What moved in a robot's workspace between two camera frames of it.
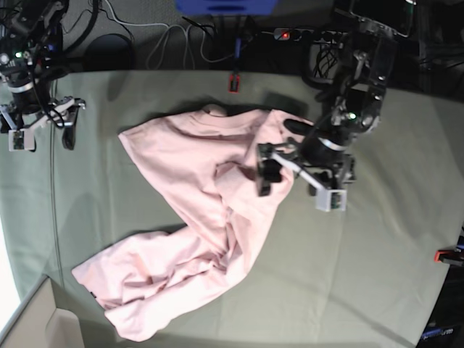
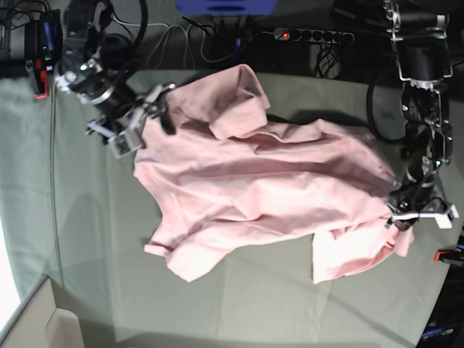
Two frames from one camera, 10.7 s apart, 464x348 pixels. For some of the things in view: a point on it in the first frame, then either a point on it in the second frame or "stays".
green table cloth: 366,276 stays
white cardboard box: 37,322 stays
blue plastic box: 226,7 stays
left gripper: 62,110 to 125,130
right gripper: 330,176 to 409,204
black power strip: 311,36 stays
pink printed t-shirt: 205,162 to 226,179
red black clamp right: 454,257 stays
